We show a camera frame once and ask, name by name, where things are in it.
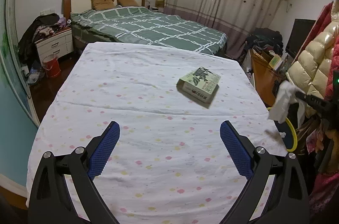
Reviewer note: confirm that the dark clothes on nightstand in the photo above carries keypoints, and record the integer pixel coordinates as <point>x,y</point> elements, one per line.
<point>27,51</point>

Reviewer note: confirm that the green plaid duvet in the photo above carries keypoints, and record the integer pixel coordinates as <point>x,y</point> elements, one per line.
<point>139,25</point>

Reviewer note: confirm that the white floral tablecloth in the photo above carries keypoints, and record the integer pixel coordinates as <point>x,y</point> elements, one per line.
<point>170,164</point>

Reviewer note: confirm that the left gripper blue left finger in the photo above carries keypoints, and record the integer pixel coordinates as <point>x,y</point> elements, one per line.
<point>100,148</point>

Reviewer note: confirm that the pile of clothes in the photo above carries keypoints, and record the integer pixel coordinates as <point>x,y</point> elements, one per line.
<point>265,39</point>

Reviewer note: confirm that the red bucket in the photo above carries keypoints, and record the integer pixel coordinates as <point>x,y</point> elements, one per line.
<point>51,66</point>

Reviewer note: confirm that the cream puffer jacket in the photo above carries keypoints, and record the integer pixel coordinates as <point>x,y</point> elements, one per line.
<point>311,69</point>

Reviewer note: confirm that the white nightstand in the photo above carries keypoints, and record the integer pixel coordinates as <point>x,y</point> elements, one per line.
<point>59,44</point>

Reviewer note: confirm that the yellow rim trash bin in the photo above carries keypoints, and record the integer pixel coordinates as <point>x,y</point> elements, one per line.
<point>287,133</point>

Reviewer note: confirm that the wooden bed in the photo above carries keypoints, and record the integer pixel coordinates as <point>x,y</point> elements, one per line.
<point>79,6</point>

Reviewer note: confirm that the wooden low cabinet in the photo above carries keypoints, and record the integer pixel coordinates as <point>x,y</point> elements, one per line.
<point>265,78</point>

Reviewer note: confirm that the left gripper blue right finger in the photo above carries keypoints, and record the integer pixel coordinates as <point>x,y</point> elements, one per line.
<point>239,148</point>

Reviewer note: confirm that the black television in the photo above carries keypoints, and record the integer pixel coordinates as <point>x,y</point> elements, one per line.
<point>300,30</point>

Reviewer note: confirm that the cardboard box by bed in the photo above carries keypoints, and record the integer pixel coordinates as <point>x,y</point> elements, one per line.
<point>159,3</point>

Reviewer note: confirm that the left brown pillow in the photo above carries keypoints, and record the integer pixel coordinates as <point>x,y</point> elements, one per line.
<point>102,4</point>

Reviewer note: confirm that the white plastic bag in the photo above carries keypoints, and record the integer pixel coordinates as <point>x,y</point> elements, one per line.
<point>286,96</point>

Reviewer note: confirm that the sliding glass wardrobe door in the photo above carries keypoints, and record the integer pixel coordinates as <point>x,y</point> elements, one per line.
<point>12,68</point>

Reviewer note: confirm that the small printed carton box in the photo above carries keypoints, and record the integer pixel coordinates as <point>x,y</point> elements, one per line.
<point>201,84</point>

